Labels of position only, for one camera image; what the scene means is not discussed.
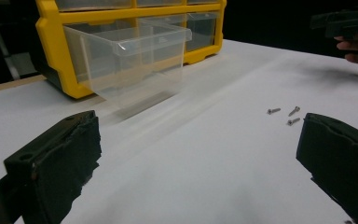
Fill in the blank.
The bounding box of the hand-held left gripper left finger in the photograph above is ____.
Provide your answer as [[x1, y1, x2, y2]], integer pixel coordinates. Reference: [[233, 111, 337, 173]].
[[3, 109, 103, 224]]

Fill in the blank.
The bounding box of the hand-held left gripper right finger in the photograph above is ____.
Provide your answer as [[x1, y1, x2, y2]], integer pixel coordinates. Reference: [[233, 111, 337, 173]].
[[296, 112, 358, 224]]

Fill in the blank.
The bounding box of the yellow drawer organizer cabinet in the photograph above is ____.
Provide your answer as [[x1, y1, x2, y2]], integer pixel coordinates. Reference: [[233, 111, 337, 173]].
[[35, 0, 227, 100]]

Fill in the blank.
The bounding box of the clear plastic storage drawer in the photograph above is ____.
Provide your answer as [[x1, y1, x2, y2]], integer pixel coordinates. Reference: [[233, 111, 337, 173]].
[[62, 21, 193, 110]]

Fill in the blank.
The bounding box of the grey metal stand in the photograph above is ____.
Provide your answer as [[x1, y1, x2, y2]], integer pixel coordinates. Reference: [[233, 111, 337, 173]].
[[0, 3, 39, 82]]

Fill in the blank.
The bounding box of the white table cover sheet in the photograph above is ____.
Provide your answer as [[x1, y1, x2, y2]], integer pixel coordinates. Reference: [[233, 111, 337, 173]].
[[0, 38, 358, 224]]

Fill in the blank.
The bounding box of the group of clear plastic drawers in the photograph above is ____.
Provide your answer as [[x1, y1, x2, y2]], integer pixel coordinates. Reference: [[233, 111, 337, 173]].
[[55, 0, 222, 53]]

